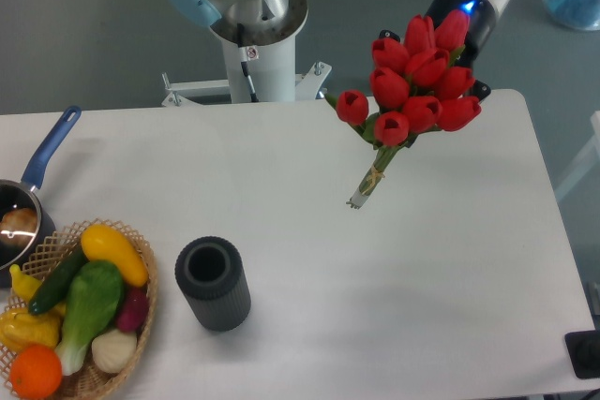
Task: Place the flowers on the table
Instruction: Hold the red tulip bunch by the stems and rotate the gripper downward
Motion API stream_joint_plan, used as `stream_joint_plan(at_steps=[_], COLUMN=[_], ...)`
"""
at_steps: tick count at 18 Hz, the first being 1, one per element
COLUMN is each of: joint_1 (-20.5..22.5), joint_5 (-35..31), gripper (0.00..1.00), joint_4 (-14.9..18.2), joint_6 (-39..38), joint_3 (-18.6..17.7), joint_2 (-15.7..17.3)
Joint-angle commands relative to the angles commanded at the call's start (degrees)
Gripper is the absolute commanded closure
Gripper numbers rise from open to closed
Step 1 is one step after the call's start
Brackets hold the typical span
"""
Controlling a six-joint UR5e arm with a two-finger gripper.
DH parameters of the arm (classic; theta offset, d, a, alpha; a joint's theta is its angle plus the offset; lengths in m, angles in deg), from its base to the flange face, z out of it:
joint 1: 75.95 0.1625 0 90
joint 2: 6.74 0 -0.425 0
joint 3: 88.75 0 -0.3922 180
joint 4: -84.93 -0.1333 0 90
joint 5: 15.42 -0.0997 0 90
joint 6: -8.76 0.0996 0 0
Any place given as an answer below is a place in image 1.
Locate yellow banana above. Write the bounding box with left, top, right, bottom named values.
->
left=6, top=264, right=67, bottom=318

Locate dark grey ribbed vase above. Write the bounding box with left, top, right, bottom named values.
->
left=174, top=236, right=251, bottom=332

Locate red tulip bouquet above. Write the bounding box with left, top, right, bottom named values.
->
left=325, top=9, right=481, bottom=209

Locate yellow bell pepper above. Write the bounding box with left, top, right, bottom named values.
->
left=1, top=307, right=62, bottom=353

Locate brown bread roll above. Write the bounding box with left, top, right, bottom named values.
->
left=1, top=208, right=38, bottom=249

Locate blue handled saucepan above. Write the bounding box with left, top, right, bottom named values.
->
left=1, top=106, right=82, bottom=289

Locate yellow squash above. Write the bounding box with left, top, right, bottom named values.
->
left=81, top=224, right=149, bottom=288

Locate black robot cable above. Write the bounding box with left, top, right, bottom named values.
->
left=236, top=23, right=260, bottom=103

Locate white garlic bulb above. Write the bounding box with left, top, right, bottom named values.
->
left=91, top=329, right=137, bottom=374

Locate white frame at right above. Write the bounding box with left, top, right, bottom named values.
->
left=554, top=111, right=599, bottom=202

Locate orange fruit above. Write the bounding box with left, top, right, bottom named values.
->
left=9, top=345, right=63, bottom=399

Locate green bok choy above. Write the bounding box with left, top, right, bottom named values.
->
left=55, top=260, right=125, bottom=377

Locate black device at edge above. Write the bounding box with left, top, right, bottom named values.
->
left=564, top=330, right=600, bottom=379

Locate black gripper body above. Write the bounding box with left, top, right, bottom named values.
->
left=427, top=0, right=496, bottom=68

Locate green cucumber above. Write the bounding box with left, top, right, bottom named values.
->
left=28, top=245, right=88, bottom=316

